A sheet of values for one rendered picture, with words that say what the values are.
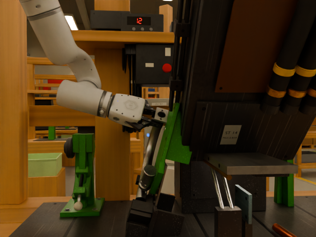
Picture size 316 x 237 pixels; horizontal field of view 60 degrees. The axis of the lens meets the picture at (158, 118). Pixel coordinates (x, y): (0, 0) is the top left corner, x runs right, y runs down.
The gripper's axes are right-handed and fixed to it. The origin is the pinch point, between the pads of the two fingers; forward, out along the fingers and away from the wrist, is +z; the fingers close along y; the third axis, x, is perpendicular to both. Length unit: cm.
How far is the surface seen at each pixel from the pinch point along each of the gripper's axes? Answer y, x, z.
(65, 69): 736, 644, -303
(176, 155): -14.3, -2.8, 6.9
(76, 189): -18.7, 22.9, -19.2
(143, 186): -21.1, 6.4, 0.5
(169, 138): -12.1, -6.5, 3.5
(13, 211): -22, 45, -41
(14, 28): 31, 5, -61
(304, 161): 283, 302, 334
